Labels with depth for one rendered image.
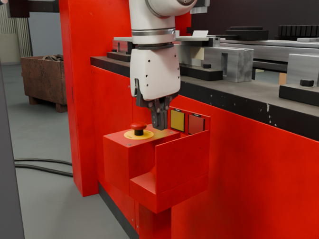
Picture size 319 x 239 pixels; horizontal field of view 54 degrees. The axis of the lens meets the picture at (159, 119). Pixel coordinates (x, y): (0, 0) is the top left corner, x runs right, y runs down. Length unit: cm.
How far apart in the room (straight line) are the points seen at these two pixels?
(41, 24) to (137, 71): 965
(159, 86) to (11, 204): 33
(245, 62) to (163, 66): 40
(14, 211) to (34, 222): 141
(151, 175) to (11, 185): 32
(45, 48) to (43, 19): 83
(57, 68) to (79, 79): 220
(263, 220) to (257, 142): 18
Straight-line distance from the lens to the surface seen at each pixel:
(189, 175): 71
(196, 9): 117
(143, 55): 60
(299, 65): 81
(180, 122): 77
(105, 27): 191
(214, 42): 107
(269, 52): 121
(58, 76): 408
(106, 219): 188
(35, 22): 1021
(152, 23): 59
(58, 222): 192
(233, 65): 97
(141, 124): 75
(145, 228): 83
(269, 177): 75
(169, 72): 63
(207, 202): 97
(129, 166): 71
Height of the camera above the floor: 103
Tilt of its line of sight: 16 degrees down
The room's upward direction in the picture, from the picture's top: straight up
